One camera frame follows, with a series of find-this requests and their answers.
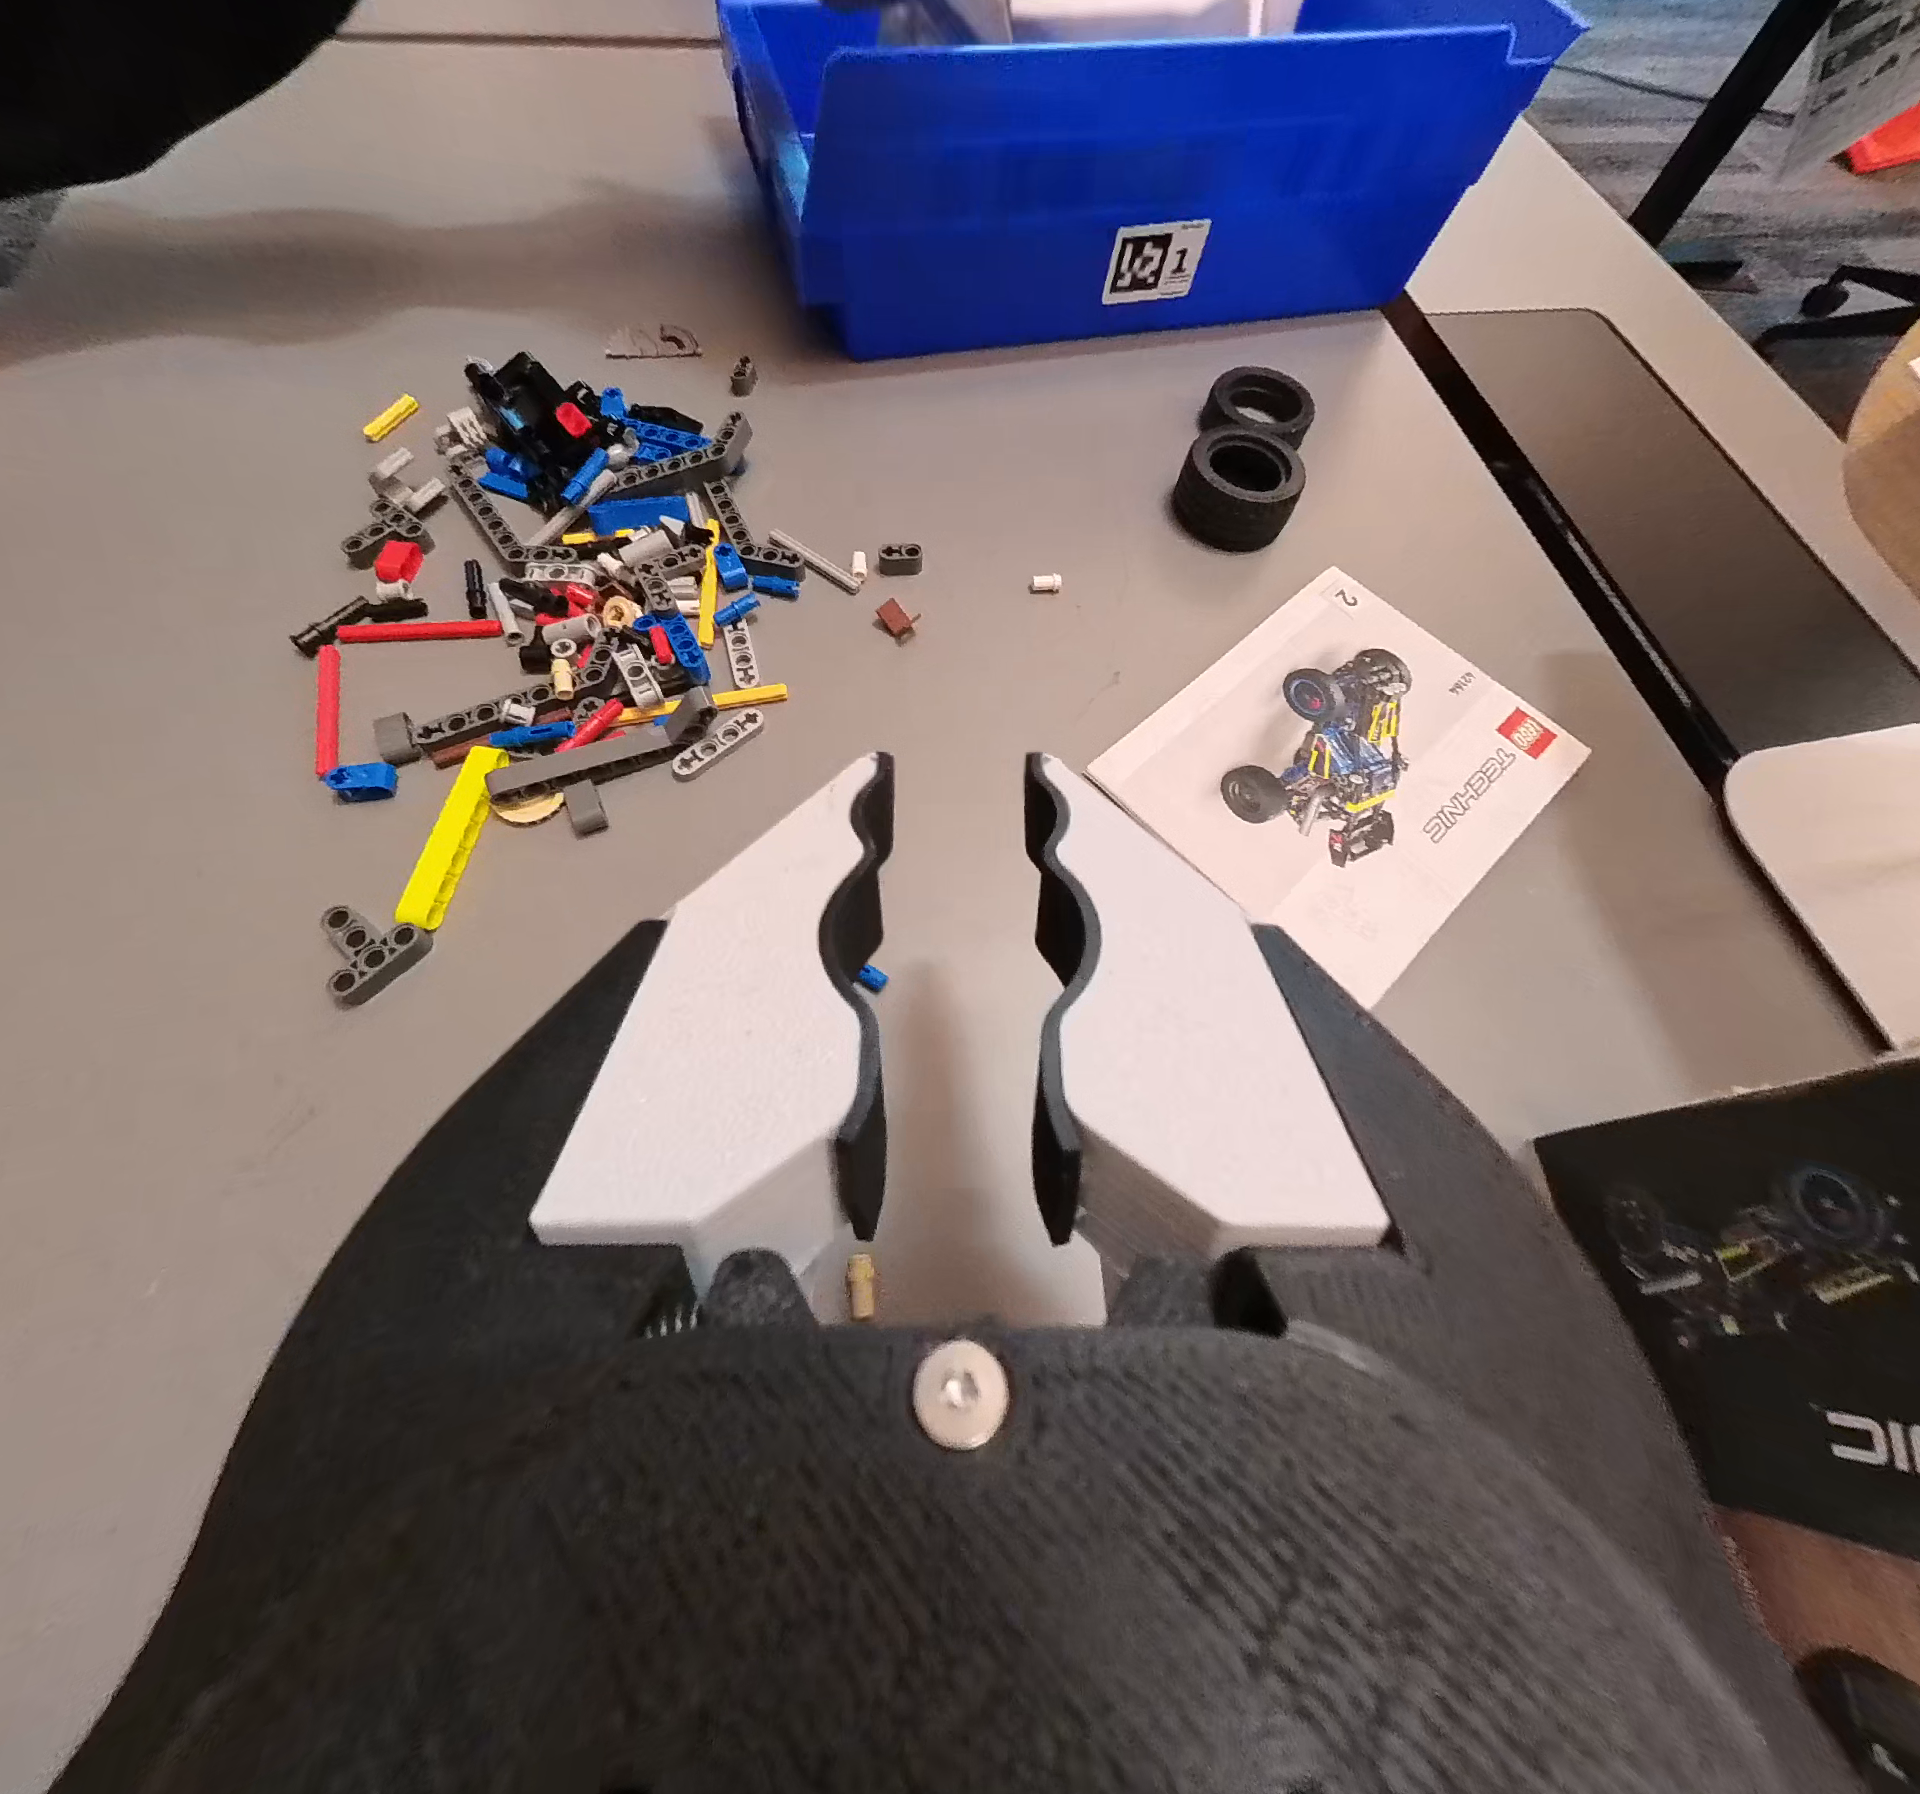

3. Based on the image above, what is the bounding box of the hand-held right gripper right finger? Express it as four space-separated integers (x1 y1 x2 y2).
1025 751 1393 1322

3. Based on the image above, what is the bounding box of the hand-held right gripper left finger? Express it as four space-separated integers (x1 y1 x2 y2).
531 751 897 1322

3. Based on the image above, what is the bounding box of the blue plastic storage bin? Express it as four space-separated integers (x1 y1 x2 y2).
717 0 1590 364

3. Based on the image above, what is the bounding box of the lego instruction booklet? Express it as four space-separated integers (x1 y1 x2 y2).
1086 568 1591 1007

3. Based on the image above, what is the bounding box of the person's left forearm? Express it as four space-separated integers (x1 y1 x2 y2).
0 0 534 198

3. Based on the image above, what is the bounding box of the long yellow lego beam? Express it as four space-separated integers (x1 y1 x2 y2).
394 744 511 929

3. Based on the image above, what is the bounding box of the grey T-shaped lego beam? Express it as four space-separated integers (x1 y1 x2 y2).
321 903 437 1007

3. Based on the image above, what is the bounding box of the pile of lego pieces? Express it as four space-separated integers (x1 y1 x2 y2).
292 352 933 835

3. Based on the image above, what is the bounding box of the black rubber lego tyre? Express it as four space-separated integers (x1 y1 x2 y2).
1199 365 1317 446
1174 427 1306 554

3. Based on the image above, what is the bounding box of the black lego set box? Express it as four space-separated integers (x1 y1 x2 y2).
1534 1058 1920 1794

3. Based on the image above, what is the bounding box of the long black lego pin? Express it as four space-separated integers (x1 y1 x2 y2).
292 599 427 659

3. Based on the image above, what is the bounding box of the pale board stand base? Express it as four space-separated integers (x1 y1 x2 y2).
1724 721 1920 1054

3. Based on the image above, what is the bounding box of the black desk leg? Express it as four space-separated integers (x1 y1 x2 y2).
1627 0 1920 242

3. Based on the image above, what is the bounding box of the printed paper sign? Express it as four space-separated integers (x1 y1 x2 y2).
1792 0 1920 176

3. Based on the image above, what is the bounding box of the dark desk cable cover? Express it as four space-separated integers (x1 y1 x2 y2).
1386 309 1920 794

